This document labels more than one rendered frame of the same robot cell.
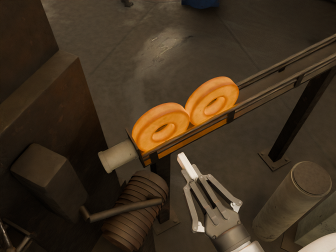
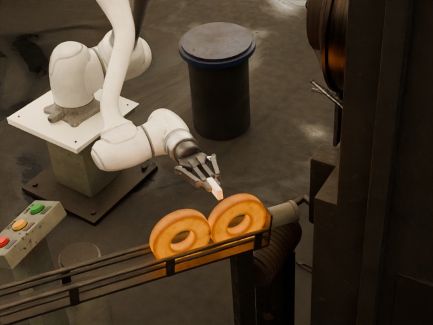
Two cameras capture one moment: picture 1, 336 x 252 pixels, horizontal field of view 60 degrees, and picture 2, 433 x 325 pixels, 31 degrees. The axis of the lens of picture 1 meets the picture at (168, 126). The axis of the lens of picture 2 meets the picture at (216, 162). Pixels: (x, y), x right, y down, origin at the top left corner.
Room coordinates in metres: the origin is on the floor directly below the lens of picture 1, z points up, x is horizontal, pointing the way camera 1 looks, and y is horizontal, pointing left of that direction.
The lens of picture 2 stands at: (1.88, 0.13, 2.11)
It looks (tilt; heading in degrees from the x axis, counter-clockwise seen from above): 40 degrees down; 186
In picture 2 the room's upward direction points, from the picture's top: 4 degrees counter-clockwise
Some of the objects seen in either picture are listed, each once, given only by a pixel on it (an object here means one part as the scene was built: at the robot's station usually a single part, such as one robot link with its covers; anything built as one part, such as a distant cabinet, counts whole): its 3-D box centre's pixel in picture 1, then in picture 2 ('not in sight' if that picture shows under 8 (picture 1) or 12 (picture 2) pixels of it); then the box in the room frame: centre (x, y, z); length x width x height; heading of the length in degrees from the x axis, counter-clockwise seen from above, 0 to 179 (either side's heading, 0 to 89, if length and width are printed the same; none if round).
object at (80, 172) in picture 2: not in sight; (84, 151); (-0.53, -0.66, 0.16); 0.40 x 0.40 x 0.31; 59
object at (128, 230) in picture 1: (141, 228); (269, 293); (0.30, 0.09, 0.27); 0.22 x 0.13 x 0.53; 153
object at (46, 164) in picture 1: (54, 186); (332, 189); (0.29, 0.27, 0.68); 0.11 x 0.08 x 0.24; 63
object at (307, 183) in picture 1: (284, 207); (93, 314); (0.39, -0.44, 0.26); 0.12 x 0.12 x 0.52
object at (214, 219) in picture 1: (202, 203); (205, 170); (0.23, -0.08, 0.70); 0.11 x 0.01 x 0.04; 30
